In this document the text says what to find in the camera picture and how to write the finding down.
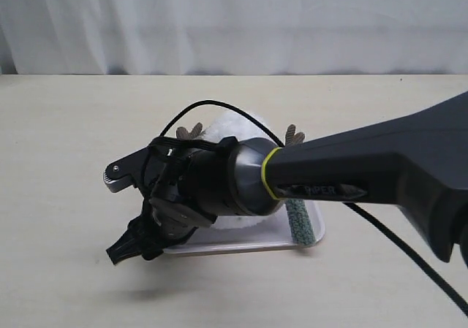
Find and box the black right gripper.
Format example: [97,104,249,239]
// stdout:
[105,194,216,265]

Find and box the green knitted scarf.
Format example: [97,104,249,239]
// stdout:
[285,199,316,247]

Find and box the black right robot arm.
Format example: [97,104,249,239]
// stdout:
[104,94,467,263]

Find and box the white plush snowman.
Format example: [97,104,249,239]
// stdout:
[176,111,286,227]

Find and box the white rectangular plastic tray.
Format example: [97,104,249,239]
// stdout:
[165,201,325,256]

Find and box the white backdrop curtain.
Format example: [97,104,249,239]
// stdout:
[1,0,467,75]

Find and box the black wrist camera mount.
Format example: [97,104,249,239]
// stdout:
[103,147,173,196]

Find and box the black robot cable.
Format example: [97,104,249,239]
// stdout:
[140,100,468,316]

